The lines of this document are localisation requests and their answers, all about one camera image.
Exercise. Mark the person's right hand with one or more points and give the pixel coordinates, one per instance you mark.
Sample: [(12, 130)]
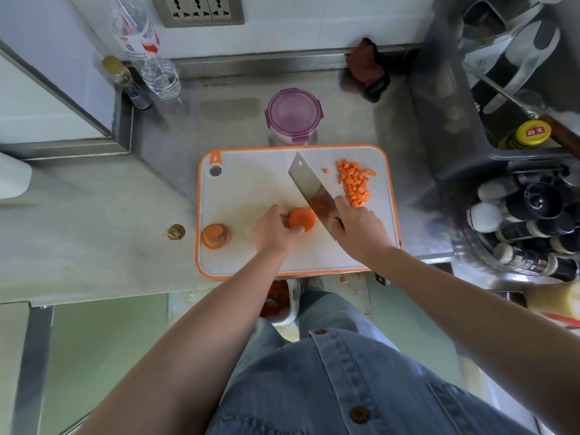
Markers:
[(360, 233)]

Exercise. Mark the person's left hand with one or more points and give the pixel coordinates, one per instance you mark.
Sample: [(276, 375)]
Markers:
[(272, 233)]

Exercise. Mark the pile of diced carrot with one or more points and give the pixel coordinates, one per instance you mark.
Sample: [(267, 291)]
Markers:
[(353, 183)]

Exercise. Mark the brown-centred carrot end slice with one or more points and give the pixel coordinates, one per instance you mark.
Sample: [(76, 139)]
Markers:
[(215, 234)]

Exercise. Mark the brown carrot top stub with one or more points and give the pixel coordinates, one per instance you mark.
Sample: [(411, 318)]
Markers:
[(176, 232)]

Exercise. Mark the purple lidded container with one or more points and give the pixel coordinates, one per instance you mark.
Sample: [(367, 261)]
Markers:
[(293, 114)]

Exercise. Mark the person's left forearm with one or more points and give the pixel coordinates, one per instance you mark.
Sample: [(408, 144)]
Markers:
[(190, 353)]

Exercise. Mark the person's right forearm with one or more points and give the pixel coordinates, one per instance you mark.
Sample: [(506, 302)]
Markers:
[(476, 321)]

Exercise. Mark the white orange-rimmed cutting board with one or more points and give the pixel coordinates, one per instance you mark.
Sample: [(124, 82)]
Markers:
[(253, 185)]

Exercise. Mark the grey right shoe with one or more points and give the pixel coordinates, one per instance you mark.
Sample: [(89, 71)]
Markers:
[(312, 284)]

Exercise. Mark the white waste bin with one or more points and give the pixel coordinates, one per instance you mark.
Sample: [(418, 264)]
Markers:
[(294, 303)]

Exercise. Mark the blue denim trousers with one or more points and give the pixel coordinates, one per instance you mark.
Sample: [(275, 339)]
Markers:
[(331, 312)]

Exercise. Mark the pale green cabinet front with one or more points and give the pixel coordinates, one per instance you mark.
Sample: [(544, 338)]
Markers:
[(104, 357), (408, 326)]

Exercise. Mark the clear round basin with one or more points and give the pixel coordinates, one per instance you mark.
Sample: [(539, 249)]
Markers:
[(471, 258)]

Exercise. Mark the blue denim shirt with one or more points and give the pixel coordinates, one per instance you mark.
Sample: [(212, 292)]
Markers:
[(362, 380)]

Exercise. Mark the dark red cloth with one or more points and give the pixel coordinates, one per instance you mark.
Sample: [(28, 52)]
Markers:
[(364, 65)]

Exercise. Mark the group of seasoning bottles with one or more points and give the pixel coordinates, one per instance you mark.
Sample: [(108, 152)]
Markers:
[(534, 201)]

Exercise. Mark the clear plastic water bottle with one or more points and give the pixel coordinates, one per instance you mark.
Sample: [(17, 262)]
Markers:
[(161, 79)]

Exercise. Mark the small gold-capped bottle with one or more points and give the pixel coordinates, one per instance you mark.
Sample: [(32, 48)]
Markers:
[(138, 97)]

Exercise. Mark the yellow-capped sauce bottle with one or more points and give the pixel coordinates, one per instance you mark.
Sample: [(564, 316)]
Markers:
[(534, 132)]

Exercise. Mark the white and black bag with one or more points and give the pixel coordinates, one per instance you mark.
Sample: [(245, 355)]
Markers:
[(525, 54)]

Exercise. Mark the grey wall socket panel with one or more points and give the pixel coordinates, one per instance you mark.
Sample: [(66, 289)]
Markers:
[(199, 9)]

